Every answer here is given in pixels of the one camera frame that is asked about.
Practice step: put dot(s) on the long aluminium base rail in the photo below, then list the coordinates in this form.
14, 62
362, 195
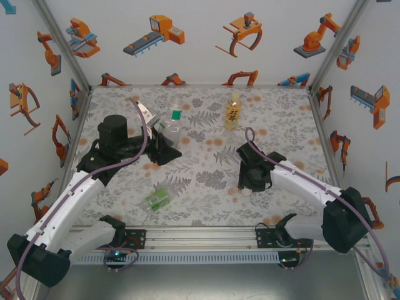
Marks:
200, 239

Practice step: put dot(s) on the small green packet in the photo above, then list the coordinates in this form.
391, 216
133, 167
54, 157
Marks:
157, 198

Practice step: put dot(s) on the pale yellow bottle cap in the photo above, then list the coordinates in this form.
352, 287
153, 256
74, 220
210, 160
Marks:
235, 95

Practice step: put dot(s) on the yellow lemon tea bottle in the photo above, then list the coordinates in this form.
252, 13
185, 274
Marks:
232, 115

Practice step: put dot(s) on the white bottle cap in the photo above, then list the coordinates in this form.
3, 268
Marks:
247, 192

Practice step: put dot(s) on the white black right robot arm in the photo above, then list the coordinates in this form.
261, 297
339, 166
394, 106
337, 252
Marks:
300, 181

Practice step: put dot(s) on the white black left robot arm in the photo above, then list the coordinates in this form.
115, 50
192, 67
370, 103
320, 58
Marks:
68, 200

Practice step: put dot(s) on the aluminium frame post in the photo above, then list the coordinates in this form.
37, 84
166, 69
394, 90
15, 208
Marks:
63, 43
339, 43

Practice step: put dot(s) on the aluminium table side rail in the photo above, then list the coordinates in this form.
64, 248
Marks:
77, 137
324, 137

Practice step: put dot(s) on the floral patterned table cover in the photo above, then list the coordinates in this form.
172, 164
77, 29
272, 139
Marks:
281, 109

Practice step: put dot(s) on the small control board green light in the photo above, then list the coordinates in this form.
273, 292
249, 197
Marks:
289, 259
116, 254

